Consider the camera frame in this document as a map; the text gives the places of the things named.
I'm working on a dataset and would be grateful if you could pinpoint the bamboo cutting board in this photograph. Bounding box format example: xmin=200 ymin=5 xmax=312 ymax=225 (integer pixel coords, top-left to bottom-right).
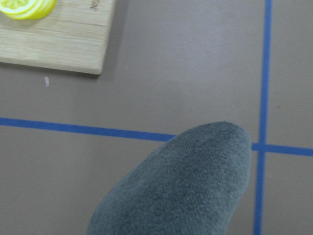
xmin=0 ymin=0 xmax=116 ymax=75

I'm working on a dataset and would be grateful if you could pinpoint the grey cleaning cloth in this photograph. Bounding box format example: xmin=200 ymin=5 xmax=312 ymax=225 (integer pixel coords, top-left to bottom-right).
xmin=87 ymin=122 xmax=251 ymax=235

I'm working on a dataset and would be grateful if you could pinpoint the yellow lemon slice toy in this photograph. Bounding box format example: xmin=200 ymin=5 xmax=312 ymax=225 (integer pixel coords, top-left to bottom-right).
xmin=0 ymin=0 xmax=56 ymax=20

